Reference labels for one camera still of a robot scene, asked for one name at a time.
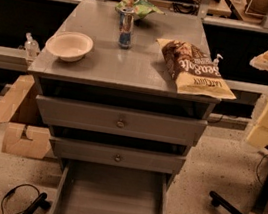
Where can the redbull can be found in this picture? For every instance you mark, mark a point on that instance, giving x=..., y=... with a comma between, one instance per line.
x=126, y=27

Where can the grey top drawer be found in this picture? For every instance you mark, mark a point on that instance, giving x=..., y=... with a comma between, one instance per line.
x=120, y=121

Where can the grey drawer cabinet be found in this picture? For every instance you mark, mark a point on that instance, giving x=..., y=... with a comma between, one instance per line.
x=134, y=78

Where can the open grey bottom drawer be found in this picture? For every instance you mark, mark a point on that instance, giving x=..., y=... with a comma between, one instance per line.
x=88, y=188

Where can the white pump bottle right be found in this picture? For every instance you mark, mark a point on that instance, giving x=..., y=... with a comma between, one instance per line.
x=217, y=59

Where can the brown chip bag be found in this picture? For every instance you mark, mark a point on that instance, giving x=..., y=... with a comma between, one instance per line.
x=193, y=70

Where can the green chip bag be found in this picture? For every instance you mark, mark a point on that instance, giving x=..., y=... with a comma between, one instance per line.
x=139, y=8

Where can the white bowl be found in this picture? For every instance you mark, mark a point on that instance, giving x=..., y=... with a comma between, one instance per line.
x=69, y=46

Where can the notched cardboard piece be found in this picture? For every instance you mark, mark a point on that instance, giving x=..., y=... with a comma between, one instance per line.
x=29, y=141

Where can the clear sanitizer bottle left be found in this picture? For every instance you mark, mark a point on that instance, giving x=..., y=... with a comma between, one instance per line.
x=31, y=47

